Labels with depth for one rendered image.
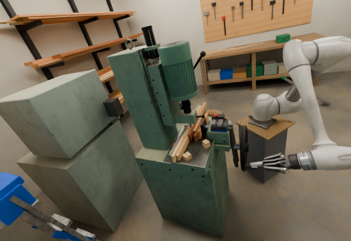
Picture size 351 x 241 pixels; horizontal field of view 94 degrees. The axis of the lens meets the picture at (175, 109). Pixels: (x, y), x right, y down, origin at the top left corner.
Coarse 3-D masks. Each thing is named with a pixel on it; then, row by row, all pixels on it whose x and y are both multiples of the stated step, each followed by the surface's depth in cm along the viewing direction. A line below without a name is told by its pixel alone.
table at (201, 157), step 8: (192, 144) 105; (200, 144) 103; (216, 144) 104; (224, 144) 103; (184, 152) 100; (192, 152) 99; (200, 152) 97; (208, 152) 96; (184, 160) 95; (192, 160) 93; (200, 160) 92; (208, 160) 94; (176, 168) 97; (184, 168) 94; (192, 168) 91; (200, 168) 89
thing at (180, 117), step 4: (180, 112) 111; (192, 112) 107; (196, 112) 109; (176, 116) 110; (180, 116) 108; (184, 116) 107; (188, 116) 106; (192, 116) 104; (176, 120) 112; (180, 120) 110; (184, 120) 109; (188, 120) 107; (192, 120) 106; (196, 120) 109
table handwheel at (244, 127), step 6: (246, 126) 103; (246, 132) 112; (246, 138) 115; (240, 144) 94; (246, 144) 103; (240, 150) 93; (246, 150) 102; (240, 156) 93; (246, 156) 112; (240, 162) 95; (246, 162) 109; (246, 168) 102
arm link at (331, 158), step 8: (312, 152) 78; (320, 152) 75; (328, 152) 73; (336, 152) 71; (344, 152) 70; (320, 160) 74; (328, 160) 72; (336, 160) 71; (344, 160) 69; (320, 168) 75; (328, 168) 73; (336, 168) 72; (344, 168) 70
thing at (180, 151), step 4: (204, 104) 140; (204, 108) 139; (200, 112) 131; (192, 124) 118; (188, 132) 110; (188, 136) 107; (184, 140) 104; (188, 140) 107; (184, 144) 101; (180, 148) 98; (184, 148) 101; (180, 152) 96; (176, 156) 94; (180, 156) 96
